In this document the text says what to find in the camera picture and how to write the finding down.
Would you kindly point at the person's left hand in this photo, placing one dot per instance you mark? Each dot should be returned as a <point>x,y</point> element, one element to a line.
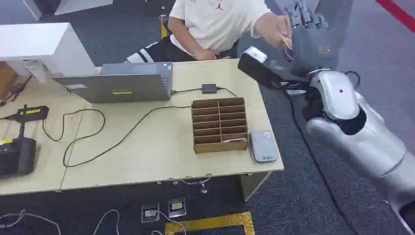
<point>275,29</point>

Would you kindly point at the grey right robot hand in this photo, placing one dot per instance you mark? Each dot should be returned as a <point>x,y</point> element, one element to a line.
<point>313,45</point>

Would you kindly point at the person's right hand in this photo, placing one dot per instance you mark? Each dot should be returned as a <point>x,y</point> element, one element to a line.
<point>207,54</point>

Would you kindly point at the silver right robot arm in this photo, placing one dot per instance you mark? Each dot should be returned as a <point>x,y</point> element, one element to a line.
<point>366,142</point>

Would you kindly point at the person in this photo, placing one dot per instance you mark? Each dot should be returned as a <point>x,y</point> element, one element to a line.
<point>214,22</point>

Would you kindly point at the black power adapter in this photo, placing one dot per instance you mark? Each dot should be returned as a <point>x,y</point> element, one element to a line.
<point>209,88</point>

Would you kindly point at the yellow stool leg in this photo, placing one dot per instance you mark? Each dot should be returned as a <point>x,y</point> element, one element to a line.
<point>163,28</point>

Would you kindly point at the wooden card box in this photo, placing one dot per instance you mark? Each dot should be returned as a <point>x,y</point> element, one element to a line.
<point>220,125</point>

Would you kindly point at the grey laptop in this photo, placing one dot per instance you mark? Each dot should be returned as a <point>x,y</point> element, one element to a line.
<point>123,85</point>

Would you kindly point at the red floor tape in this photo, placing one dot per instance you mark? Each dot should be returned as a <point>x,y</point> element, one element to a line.
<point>397,13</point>

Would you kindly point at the card in wooden box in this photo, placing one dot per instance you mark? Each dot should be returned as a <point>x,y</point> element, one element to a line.
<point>234,140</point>

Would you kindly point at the grey card reader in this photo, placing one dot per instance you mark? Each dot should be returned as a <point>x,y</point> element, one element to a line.
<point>263,146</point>

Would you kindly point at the pale desk leg panel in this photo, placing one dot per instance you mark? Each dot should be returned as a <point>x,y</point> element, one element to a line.
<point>254,185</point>

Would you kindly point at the white panel furniture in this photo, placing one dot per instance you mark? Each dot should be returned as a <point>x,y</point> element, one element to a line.
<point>69,5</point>

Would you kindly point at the silver floor socket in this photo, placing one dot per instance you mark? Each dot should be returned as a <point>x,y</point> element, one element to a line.
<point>177,207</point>
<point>150,212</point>

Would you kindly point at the white cabinet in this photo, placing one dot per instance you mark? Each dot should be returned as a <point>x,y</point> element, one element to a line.
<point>42,48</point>

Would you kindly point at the black handheld scanner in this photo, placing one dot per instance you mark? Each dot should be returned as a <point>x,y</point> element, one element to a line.
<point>30,113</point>

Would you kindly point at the brown cardboard box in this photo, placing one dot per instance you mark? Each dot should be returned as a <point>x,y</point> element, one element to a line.
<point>7,79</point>

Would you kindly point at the black scanner base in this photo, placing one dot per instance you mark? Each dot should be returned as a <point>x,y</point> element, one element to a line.
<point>16,157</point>

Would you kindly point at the yellow tape frame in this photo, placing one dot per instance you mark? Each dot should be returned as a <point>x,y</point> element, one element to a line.
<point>210,223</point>

